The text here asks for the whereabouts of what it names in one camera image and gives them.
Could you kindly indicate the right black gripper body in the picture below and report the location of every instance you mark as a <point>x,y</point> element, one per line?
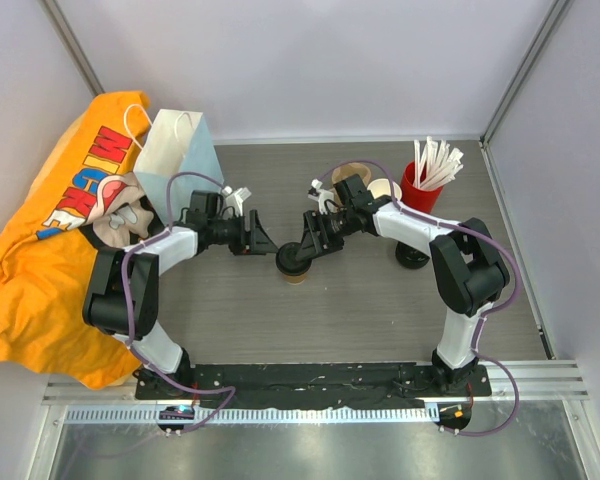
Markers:
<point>333,228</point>

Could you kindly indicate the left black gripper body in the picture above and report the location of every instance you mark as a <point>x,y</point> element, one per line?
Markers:
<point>239,241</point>

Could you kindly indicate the black plastic cup lid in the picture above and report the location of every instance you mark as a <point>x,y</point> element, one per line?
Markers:
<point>288,264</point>

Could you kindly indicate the single brown paper cup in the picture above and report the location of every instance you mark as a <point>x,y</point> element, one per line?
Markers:
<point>295,278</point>

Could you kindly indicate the stack of paper cups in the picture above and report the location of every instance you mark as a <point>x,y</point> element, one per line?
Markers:
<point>383,187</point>

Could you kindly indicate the white blue paper bag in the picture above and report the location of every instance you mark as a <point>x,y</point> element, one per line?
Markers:
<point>177,158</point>

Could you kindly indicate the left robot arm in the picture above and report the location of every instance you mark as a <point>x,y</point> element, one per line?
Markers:
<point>122,296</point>

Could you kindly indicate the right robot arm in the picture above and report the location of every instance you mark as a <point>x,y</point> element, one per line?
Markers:
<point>469,271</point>

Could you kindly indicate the stacked pulp cup carriers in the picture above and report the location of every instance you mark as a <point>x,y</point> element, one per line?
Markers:
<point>346,171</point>

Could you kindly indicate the red straw holder cup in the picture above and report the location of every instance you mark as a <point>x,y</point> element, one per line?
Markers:
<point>421,200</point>

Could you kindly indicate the wrapped white straws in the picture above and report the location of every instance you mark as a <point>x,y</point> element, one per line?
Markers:
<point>436,163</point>

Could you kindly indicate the orange printed shirt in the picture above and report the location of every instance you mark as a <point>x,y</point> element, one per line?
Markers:
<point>85,196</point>

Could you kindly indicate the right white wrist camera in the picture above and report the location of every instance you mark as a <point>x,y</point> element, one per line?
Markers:
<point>324,198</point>

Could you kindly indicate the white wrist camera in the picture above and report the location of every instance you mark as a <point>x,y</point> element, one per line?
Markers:
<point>234,199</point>
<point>324,198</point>

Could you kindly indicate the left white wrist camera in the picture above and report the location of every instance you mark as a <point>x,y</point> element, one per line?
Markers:
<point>234,199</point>

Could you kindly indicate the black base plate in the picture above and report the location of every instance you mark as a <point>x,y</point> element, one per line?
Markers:
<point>337,385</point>

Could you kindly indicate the white slotted cable duct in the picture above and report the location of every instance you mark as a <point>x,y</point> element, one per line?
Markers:
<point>172,414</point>

